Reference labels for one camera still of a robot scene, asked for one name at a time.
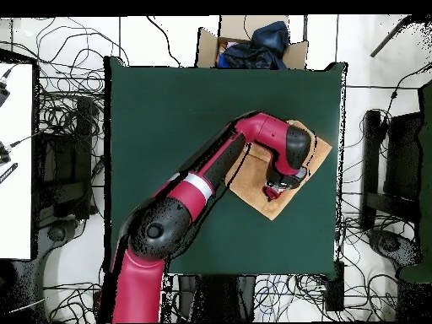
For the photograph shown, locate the green covered table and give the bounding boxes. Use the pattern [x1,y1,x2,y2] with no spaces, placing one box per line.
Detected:
[397,80,432,284]

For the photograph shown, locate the dark blue clothes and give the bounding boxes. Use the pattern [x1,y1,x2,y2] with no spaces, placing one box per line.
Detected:
[217,20,291,70]

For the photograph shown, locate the white desk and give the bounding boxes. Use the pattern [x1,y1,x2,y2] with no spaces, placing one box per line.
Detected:
[0,62,35,261]

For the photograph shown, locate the black rectangular block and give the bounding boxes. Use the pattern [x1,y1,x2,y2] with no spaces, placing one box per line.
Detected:
[325,260,346,312]

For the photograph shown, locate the blue cable bundle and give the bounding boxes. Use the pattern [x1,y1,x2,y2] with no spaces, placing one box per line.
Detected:
[252,273,326,320]

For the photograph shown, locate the cardboard box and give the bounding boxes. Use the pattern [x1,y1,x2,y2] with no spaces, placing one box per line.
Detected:
[195,14,309,70]

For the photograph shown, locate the tan terry towel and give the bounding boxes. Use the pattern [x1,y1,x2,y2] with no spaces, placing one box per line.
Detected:
[224,119,333,221]

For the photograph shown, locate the dark chair base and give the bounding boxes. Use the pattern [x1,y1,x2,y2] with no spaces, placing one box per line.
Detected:
[367,229,421,267]

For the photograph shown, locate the black metal frame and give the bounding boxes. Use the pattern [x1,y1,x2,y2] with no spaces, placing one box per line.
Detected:
[359,109,423,230]
[33,95,99,220]

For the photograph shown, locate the black rod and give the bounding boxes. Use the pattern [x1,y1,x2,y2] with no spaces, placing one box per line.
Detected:
[370,14,414,58]

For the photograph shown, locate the dark green table cloth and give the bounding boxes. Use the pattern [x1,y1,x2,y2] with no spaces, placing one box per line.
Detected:
[104,55,347,276]

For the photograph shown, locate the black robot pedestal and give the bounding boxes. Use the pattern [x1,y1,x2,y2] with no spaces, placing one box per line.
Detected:
[177,273,257,323]

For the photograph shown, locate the black camera device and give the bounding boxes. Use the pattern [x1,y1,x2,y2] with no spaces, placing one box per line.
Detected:
[0,68,13,107]
[0,141,12,165]

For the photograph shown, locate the black flat strip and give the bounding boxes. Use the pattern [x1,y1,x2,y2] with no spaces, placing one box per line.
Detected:
[0,162,19,185]

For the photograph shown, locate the single black cable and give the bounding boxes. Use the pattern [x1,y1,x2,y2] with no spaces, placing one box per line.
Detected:
[146,15,183,67]

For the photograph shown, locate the grey chair base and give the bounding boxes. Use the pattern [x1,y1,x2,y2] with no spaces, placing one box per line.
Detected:
[36,217,82,264]

